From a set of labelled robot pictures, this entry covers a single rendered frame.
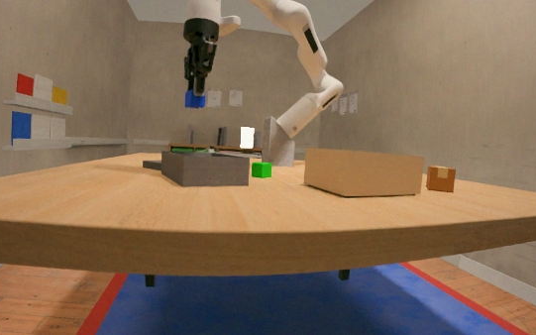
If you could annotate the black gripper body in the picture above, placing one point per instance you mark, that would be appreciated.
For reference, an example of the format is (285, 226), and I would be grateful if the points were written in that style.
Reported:
(198, 30)

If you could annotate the green block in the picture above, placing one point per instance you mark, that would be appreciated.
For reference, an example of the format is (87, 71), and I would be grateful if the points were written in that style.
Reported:
(261, 171)

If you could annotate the blue block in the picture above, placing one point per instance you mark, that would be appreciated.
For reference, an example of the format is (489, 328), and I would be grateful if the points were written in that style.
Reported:
(194, 101)

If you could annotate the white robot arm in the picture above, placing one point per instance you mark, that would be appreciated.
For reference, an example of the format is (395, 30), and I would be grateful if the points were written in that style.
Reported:
(294, 18)

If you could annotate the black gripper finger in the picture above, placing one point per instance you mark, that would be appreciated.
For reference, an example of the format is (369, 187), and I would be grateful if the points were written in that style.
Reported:
(208, 52)
(190, 67)

